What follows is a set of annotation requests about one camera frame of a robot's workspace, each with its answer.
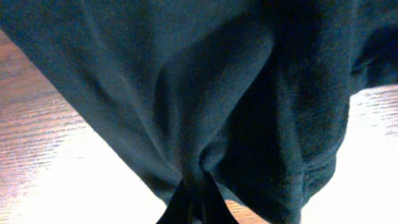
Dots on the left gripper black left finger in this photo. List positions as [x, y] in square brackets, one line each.
[180, 208]

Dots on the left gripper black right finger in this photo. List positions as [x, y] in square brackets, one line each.
[214, 209]

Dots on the dark green t-shirt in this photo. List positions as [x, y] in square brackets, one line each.
[255, 93]

